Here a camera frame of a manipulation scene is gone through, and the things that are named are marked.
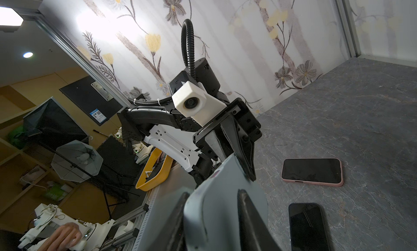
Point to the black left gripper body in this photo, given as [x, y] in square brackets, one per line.
[241, 113]

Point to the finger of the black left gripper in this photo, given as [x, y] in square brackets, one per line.
[241, 144]
[219, 144]

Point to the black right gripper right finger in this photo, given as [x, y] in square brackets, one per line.
[254, 234]

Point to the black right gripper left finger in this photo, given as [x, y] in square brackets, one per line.
[172, 236]

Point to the light blue phone case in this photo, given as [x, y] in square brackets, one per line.
[211, 212]

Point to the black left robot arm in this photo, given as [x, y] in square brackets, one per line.
[195, 147]

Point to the black phone on table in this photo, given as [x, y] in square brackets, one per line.
[307, 228]

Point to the phone in pink case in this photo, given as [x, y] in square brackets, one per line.
[313, 171]

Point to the person hand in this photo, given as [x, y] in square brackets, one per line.
[65, 237]

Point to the yellow plastic bin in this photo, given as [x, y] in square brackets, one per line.
[155, 172]

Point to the photo umbrella light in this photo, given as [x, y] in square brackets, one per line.
[76, 161]

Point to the white teleoperation device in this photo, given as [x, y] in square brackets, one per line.
[54, 230]

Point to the aluminium front rail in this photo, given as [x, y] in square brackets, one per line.
[149, 218]

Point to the black wall board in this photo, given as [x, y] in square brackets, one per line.
[89, 96]

